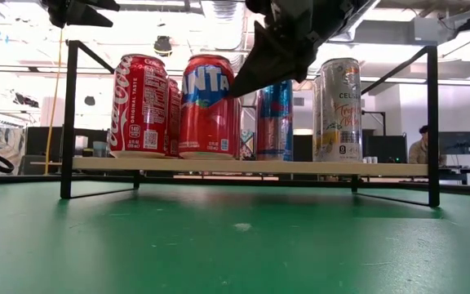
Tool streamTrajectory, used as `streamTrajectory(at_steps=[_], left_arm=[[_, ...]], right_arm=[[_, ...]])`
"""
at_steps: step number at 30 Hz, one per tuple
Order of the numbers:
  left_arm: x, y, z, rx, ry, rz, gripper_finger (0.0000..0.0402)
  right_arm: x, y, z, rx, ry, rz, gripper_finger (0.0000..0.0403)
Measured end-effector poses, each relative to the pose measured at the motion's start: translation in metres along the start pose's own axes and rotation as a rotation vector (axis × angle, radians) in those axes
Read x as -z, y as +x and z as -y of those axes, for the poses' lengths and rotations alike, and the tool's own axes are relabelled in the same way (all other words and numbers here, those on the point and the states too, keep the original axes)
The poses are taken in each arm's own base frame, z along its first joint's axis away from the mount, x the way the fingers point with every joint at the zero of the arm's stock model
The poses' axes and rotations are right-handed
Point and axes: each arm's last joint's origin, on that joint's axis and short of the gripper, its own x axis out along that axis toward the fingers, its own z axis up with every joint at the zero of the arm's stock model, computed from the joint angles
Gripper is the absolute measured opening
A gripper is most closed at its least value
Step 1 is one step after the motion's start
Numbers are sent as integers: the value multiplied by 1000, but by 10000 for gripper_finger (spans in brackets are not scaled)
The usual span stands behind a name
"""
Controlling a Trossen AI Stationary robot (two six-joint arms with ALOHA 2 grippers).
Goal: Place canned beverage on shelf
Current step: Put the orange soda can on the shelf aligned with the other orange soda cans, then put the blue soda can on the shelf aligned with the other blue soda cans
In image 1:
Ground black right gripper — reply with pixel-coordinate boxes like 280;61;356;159
229;0;369;98

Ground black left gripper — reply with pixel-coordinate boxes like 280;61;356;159
41;0;121;29

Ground blue silver Red Bull can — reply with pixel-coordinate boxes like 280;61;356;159
255;79;295;163

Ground red Coca-Cola can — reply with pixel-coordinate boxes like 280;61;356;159
107;53;170;159

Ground Coca-Cola can with dark figure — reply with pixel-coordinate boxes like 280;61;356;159
165;76;181;159

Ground black computer monitor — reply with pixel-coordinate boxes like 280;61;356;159
366;134;408;164
437;131;470;156

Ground person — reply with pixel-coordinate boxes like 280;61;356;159
408;124;432;165

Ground black desk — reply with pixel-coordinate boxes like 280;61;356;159
416;164;470;185

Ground green table mat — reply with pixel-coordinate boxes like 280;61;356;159
0;179;470;294

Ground silver corrugated duct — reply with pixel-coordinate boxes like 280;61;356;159
200;0;256;73

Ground black dome ceiling camera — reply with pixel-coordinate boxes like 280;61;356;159
153;35;174;58

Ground yellow cable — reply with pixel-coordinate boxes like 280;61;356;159
43;28;67;176

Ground wooden shelf with black frame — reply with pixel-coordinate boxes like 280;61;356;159
59;39;441;208

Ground black metal rack frame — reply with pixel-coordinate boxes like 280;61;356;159
361;109;387;136

